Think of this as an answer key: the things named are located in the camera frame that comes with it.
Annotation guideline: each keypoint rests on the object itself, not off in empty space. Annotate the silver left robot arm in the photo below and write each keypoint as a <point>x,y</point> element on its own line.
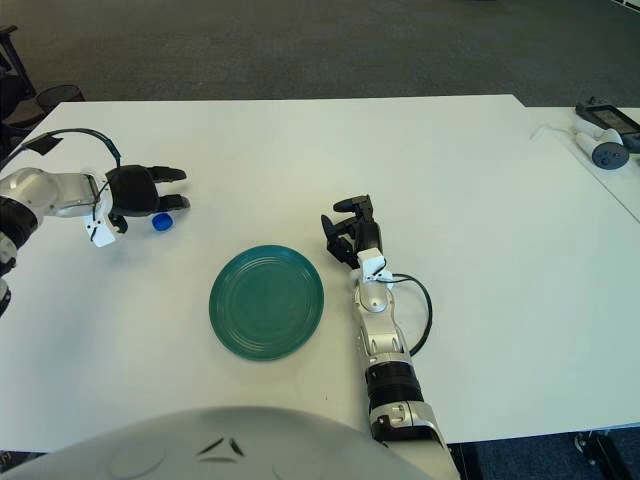
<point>45,192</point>

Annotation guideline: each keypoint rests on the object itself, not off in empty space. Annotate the clear bottle with blue cap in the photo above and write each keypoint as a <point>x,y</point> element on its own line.
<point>162,223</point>

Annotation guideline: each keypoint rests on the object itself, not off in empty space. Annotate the black table foot caster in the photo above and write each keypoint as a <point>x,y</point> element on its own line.
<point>595,447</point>

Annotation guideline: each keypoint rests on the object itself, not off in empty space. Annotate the grey robot torso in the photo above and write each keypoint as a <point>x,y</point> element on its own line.
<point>200,445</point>

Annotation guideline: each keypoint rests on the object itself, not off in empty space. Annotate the black handheld device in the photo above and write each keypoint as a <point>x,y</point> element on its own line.
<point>607,117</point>

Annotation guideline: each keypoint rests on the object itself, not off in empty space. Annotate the green round plate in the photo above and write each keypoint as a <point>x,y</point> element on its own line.
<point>266,302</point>

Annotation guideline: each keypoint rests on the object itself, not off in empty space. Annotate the white handheld controller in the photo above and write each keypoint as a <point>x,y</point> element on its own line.
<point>607,154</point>

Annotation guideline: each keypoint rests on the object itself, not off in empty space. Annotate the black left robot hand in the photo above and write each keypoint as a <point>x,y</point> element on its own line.
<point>132,192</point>

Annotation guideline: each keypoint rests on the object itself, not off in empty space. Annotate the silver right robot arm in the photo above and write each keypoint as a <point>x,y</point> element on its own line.
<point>382,335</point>

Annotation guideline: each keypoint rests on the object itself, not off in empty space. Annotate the black office chair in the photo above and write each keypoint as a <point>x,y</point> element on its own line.
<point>15,95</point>

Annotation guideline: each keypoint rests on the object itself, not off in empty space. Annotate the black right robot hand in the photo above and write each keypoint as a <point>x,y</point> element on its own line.
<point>367,235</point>

